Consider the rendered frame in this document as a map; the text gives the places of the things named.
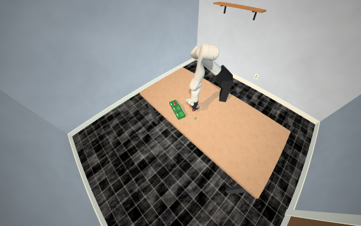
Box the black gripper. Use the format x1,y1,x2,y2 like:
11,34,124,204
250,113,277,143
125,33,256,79
190,102,200,111

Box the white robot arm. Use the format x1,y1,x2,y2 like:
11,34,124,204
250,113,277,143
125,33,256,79
186,43,221,106

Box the green bins with labels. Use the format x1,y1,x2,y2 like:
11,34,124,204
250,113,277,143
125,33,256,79
169,100,186,120

